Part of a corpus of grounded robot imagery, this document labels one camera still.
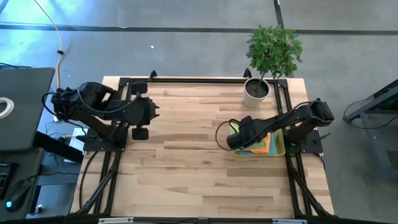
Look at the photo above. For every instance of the grey laptop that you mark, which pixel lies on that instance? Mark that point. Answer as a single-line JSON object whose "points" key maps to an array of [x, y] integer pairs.
{"points": [[25, 105]]}

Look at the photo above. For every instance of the orange microfiber towel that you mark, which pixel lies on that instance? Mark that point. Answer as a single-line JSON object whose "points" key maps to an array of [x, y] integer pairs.
{"points": [[262, 146]]}

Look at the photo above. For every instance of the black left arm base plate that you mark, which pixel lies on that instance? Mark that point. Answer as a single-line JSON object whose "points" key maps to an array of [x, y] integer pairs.
{"points": [[93, 146]]}

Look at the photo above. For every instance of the translucent yellow plastic tray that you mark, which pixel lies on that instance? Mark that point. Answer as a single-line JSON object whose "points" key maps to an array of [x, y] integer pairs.
{"points": [[281, 146]]}

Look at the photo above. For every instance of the black computer mouse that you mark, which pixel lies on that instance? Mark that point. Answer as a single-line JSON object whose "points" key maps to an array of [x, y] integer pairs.
{"points": [[17, 196]]}

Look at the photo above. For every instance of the black keyboard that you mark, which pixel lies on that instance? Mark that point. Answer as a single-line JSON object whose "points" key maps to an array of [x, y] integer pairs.
{"points": [[3, 180]]}

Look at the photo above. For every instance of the dark metal cart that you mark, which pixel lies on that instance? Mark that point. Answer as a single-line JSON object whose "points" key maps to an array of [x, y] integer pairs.
{"points": [[365, 140]]}

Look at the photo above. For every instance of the black aluminium table frame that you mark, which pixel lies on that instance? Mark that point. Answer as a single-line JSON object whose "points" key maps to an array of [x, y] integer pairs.
{"points": [[202, 80]]}

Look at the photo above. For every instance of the teal microfiber towel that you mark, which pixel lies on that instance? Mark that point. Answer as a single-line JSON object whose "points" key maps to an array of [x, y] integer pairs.
{"points": [[273, 146]]}

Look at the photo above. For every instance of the white tape roll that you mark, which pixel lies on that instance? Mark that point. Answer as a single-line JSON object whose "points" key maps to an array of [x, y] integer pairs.
{"points": [[11, 107]]}

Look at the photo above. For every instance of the black desk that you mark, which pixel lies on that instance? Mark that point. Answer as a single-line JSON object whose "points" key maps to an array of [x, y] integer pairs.
{"points": [[56, 146]]}

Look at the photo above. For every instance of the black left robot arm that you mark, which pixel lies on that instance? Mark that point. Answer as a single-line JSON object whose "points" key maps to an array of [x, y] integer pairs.
{"points": [[93, 99]]}

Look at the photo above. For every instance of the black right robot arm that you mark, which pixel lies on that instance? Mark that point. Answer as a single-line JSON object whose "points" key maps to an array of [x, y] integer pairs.
{"points": [[289, 119]]}

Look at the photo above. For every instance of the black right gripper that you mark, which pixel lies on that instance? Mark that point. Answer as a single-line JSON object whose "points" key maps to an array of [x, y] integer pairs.
{"points": [[245, 130]]}

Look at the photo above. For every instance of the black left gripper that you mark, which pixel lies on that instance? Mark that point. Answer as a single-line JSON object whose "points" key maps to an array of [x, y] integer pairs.
{"points": [[140, 110]]}

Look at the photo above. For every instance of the silver metal bracket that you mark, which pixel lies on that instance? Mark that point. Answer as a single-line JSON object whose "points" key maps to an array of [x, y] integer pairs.
{"points": [[115, 220], [289, 221]]}

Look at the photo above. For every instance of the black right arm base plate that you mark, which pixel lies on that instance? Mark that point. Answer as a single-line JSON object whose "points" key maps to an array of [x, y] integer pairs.
{"points": [[314, 144]]}

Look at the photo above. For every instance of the green leafy plant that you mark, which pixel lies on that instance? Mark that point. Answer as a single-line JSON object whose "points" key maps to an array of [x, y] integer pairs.
{"points": [[273, 49]]}

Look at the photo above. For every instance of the white plant pot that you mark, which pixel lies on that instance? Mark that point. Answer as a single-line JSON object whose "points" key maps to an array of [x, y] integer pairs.
{"points": [[256, 93]]}

